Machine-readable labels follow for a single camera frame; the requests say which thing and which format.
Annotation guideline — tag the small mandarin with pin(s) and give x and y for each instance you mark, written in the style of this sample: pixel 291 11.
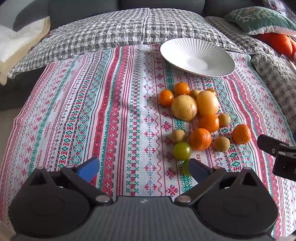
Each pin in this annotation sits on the small mandarin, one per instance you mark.
pixel 241 134

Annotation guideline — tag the pile of magazines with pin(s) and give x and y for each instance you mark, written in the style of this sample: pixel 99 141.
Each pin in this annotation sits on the pile of magazines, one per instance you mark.
pixel 289 61

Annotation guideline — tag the pale yellow round fruit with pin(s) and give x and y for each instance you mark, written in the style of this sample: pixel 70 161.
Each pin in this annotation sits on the pale yellow round fruit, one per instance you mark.
pixel 184 107

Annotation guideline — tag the white fluffy blanket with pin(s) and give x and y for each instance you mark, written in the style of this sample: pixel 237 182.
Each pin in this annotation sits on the white fluffy blanket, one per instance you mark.
pixel 16 41

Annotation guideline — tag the orange textured plush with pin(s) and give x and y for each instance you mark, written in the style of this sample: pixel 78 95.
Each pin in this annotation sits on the orange textured plush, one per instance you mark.
pixel 279 44

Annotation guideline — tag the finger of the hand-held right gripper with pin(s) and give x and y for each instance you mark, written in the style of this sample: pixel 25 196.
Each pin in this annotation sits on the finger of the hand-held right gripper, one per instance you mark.
pixel 269 143

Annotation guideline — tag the large mandarin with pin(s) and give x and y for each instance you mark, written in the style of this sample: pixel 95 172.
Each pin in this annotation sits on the large mandarin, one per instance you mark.
pixel 200 139

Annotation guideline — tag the large orange-yellow round fruit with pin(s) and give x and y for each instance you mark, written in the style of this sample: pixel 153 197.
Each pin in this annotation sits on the large orange-yellow round fruit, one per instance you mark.
pixel 207 103

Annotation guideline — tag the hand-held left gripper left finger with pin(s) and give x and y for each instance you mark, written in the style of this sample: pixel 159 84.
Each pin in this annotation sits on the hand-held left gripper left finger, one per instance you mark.
pixel 89 169

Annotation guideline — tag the green pillow white branch print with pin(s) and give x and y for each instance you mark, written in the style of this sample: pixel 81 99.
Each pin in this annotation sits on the green pillow white branch print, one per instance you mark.
pixel 256 18

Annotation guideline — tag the fine-check grey quilt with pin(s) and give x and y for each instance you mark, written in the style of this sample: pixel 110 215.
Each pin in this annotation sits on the fine-check grey quilt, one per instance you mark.
pixel 231 32

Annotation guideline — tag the white ribbed plate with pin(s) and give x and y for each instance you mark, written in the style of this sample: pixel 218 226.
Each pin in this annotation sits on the white ribbed plate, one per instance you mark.
pixel 196 62

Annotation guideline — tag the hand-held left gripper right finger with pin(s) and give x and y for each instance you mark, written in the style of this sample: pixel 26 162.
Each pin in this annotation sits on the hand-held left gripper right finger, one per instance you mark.
pixel 196 170

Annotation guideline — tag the grey printed bag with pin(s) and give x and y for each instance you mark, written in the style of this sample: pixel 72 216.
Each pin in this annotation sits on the grey printed bag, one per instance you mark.
pixel 277 5

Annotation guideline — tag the yellow-orange cherry tomato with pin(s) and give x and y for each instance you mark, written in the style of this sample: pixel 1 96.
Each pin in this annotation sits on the yellow-orange cherry tomato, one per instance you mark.
pixel 212 91

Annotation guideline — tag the orange cherry tomato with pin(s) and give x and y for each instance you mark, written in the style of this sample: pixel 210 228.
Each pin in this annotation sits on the orange cherry tomato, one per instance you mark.
pixel 166 97
pixel 209 123
pixel 181 89

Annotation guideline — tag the tan longan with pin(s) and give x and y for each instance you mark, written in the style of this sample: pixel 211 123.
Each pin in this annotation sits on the tan longan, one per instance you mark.
pixel 222 144
pixel 224 119
pixel 194 93
pixel 177 136

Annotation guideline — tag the red green patterned tablecloth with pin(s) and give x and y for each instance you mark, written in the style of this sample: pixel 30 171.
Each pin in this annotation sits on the red green patterned tablecloth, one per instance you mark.
pixel 104 115

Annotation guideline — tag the green tomato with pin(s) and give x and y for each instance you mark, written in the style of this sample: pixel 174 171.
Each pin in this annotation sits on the green tomato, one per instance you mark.
pixel 185 168
pixel 181 151

